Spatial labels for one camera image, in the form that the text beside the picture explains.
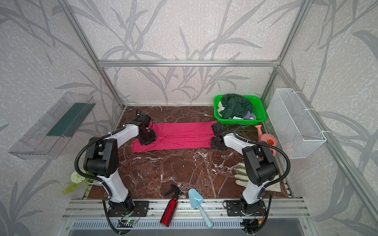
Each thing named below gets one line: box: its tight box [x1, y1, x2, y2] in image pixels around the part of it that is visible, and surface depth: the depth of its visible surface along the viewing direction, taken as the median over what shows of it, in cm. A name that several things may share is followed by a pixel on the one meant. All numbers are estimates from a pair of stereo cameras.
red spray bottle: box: [159, 183, 181, 228], surface depth 73 cm
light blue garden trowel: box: [188, 188, 214, 230], surface depth 78 cm
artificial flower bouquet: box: [63, 168, 99, 198], surface depth 72 cm
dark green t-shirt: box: [219, 93, 254, 119], surface depth 109 cm
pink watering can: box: [254, 124, 278, 157], surface depth 90 cm
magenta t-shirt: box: [130, 120, 218, 153], surface depth 101 cm
